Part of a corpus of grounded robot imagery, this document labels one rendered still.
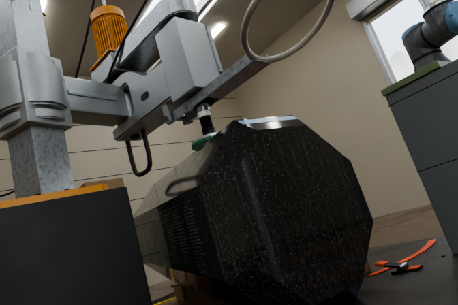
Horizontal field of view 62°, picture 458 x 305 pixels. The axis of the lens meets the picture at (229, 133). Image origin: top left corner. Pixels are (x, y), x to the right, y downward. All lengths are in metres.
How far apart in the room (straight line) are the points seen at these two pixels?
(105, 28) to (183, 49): 0.91
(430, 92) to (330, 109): 5.36
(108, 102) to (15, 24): 0.62
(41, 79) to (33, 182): 0.51
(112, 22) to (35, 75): 0.87
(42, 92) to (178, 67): 0.67
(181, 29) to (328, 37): 5.60
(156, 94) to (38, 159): 0.69
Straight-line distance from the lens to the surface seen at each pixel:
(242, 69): 1.76
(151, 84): 2.22
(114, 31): 2.77
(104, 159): 7.17
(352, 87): 7.10
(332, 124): 7.36
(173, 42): 2.07
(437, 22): 2.18
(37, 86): 2.09
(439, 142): 2.07
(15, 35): 2.28
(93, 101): 2.33
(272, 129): 1.54
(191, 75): 1.94
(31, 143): 2.02
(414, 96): 2.11
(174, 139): 7.87
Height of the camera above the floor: 0.38
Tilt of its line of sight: 15 degrees up
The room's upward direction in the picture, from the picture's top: 17 degrees counter-clockwise
